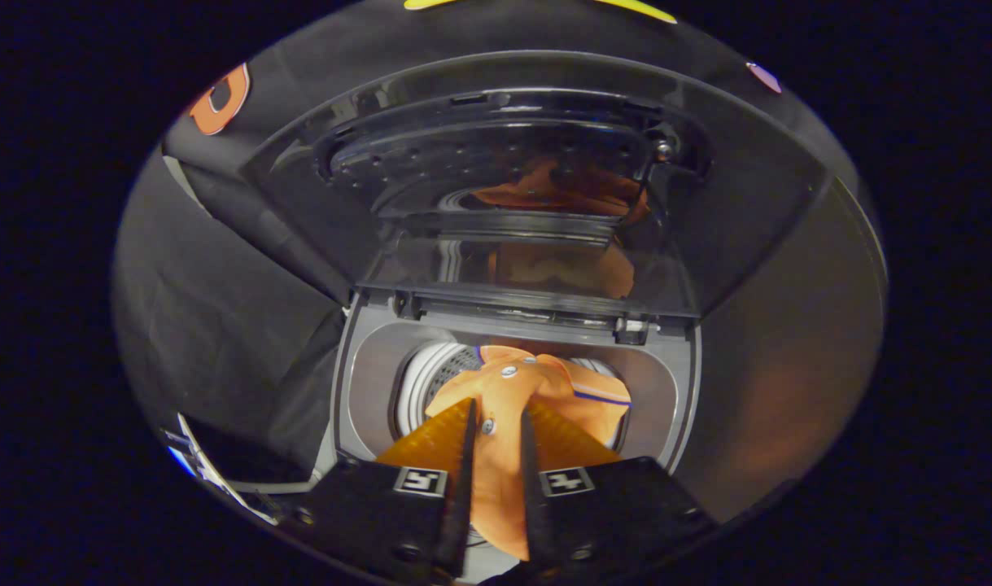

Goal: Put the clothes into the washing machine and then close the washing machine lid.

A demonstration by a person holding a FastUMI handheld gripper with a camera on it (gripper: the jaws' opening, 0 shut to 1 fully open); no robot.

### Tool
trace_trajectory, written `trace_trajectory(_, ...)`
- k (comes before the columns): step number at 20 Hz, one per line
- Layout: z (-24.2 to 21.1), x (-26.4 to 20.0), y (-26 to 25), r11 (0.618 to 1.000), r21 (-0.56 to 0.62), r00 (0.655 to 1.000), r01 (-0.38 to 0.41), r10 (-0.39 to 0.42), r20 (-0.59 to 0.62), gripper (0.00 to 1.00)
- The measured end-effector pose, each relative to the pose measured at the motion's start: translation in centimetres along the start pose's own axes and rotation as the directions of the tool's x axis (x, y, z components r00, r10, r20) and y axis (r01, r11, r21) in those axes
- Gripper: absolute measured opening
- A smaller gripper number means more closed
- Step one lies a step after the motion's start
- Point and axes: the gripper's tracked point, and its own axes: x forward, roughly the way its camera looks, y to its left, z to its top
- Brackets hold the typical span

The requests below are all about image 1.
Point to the orange polo shirt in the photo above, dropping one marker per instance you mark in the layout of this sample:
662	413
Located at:
504	399

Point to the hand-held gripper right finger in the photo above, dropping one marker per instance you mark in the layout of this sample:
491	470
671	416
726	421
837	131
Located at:
532	488

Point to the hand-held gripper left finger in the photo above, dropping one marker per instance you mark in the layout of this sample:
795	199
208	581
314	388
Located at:
461	488

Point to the dark washing machine lid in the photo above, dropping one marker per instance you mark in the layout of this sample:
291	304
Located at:
731	212

